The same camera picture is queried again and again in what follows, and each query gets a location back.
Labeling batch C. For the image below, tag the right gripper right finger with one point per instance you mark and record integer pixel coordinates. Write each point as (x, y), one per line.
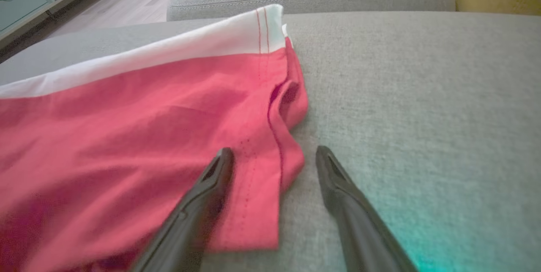
(351, 217)

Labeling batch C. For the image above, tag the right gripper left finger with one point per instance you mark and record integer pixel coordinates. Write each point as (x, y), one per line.
(198, 208)

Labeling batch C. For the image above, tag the red garment with white hem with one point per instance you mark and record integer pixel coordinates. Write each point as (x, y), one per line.
(127, 137)

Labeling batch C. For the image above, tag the large grey sofa seat cushion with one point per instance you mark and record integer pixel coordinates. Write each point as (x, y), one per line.
(422, 115)

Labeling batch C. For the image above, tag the low tv cabinet with drawers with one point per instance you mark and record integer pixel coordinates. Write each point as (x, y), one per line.
(21, 1)

